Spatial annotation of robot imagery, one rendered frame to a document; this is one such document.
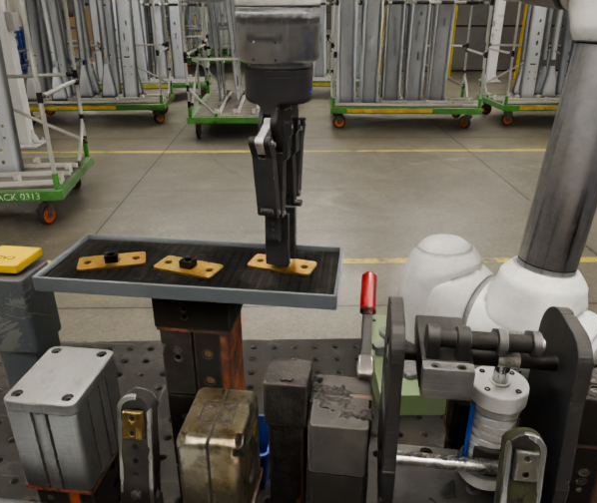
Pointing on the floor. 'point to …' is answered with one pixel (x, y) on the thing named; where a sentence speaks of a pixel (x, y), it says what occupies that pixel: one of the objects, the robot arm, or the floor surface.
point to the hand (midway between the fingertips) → (281, 236)
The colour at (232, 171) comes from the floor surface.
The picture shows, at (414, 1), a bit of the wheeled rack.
